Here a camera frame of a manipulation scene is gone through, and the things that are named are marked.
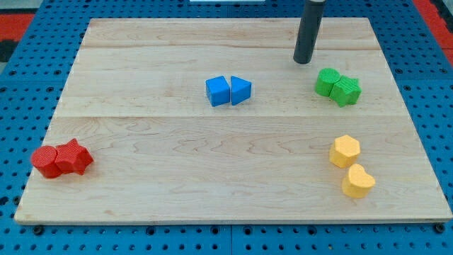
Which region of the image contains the yellow hexagon block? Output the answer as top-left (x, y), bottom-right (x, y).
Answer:
top-left (328, 135), bottom-right (361, 168)

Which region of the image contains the red circle block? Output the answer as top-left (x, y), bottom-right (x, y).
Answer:
top-left (31, 145), bottom-right (62, 179)

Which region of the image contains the yellow heart block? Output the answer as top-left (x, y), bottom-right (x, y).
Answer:
top-left (341, 164), bottom-right (376, 198)

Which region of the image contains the green circle block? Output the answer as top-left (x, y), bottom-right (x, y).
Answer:
top-left (315, 68), bottom-right (341, 97)

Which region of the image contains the blue cube block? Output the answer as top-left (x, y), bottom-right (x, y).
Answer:
top-left (205, 76), bottom-right (230, 107)

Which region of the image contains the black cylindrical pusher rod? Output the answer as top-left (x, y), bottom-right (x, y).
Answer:
top-left (293, 0), bottom-right (326, 64)

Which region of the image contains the green star block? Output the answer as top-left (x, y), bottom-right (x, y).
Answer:
top-left (329, 76), bottom-right (362, 107)

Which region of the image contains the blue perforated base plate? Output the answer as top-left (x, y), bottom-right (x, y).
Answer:
top-left (1, 1), bottom-right (452, 254)

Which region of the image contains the red star block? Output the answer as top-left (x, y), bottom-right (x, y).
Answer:
top-left (55, 138), bottom-right (93, 175)

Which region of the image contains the blue triangle block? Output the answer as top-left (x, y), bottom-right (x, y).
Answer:
top-left (231, 76), bottom-right (252, 106)

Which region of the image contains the wooden board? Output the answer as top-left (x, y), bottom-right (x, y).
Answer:
top-left (15, 18), bottom-right (452, 225)

